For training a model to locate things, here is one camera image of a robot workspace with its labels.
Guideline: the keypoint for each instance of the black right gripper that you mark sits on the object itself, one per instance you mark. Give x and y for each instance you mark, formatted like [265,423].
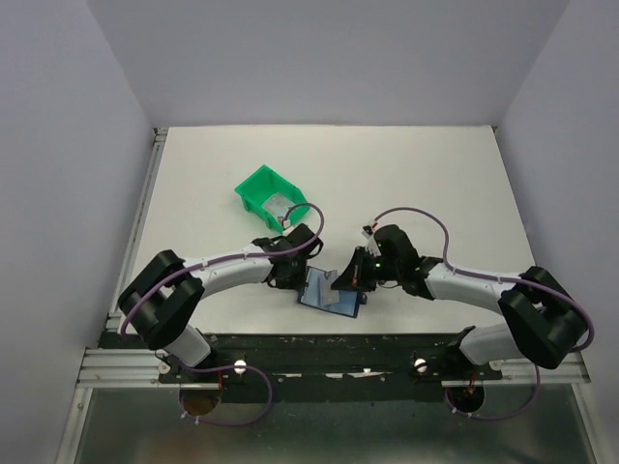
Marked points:
[353,277]

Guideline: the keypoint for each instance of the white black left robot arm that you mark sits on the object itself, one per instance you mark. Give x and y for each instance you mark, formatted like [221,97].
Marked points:
[159,303]

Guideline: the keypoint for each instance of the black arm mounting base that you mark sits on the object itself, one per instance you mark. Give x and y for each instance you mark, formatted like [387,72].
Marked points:
[328,367]

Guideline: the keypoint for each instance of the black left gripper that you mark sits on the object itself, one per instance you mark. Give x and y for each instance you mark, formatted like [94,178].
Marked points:
[293,284]

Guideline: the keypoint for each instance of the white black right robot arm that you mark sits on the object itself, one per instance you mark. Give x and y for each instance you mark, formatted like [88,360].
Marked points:
[540,323]

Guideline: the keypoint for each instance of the blue leather card holder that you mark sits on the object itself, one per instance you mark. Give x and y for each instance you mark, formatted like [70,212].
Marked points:
[317,293]

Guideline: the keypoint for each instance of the aluminium front frame rail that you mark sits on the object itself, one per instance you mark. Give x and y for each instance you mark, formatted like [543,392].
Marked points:
[120,410]

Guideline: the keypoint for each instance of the green plastic bin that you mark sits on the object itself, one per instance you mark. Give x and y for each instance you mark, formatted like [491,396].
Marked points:
[262,183]

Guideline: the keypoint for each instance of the aluminium table edge rail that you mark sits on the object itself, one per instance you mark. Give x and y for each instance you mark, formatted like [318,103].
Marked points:
[112,322]

